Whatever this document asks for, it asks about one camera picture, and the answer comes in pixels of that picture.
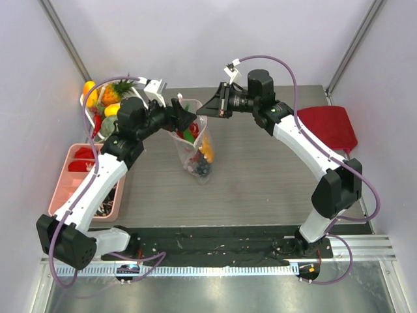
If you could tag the green toy pumpkin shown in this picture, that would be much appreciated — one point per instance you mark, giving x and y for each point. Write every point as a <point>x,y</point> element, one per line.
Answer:
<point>108,126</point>

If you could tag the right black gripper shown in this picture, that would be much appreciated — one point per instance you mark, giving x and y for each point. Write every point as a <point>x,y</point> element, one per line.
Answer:
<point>223,100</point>

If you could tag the red felt pieces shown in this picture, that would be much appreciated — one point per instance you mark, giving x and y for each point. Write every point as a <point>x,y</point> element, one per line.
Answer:
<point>83,160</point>

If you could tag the clear zip top bag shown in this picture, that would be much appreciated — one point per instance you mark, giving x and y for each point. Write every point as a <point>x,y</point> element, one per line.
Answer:
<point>189,153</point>

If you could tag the pink compartment tray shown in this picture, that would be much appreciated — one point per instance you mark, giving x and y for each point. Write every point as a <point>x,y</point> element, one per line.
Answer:
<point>68,182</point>

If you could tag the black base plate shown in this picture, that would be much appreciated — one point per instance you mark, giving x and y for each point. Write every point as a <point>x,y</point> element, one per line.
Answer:
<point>225,246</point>

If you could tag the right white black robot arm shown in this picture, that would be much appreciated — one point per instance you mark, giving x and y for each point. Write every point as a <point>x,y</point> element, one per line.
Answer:
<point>337,190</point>

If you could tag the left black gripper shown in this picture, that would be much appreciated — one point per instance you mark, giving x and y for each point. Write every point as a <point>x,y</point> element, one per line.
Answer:
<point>176,118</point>

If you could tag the red folded cloth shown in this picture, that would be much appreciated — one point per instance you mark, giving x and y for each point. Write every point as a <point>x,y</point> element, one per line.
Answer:
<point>331,125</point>

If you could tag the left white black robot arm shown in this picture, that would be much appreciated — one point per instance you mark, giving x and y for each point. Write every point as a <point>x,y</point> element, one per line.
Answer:
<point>66,236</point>

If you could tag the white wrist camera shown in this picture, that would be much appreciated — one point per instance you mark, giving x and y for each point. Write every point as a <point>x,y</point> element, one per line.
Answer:
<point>232,71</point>
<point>153,90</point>

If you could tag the black toy grapes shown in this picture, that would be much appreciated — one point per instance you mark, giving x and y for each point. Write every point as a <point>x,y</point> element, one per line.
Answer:
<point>203,168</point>

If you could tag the yellow toy orange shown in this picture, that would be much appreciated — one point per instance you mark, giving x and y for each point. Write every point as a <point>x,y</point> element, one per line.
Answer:
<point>112,109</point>

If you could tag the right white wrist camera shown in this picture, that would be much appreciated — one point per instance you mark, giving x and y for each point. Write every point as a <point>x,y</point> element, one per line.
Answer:
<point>232,71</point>

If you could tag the white plastic basket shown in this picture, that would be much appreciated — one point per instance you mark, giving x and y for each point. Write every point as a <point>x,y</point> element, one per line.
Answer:
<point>95,107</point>

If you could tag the orange toy pineapple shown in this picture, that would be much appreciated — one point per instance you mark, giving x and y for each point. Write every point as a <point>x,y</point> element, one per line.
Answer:
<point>115,91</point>

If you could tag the red toy chili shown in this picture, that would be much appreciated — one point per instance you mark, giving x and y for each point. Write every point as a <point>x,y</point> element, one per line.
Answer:
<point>97,125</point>

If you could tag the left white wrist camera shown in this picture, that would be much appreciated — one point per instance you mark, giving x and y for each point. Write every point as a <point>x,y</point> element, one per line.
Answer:
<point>153,90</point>

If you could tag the green toy chili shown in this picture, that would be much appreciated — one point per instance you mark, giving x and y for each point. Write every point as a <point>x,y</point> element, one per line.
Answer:
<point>188,134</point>

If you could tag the red plastic lobster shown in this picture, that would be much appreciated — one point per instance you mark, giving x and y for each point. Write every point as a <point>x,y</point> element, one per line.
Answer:
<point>195,131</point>

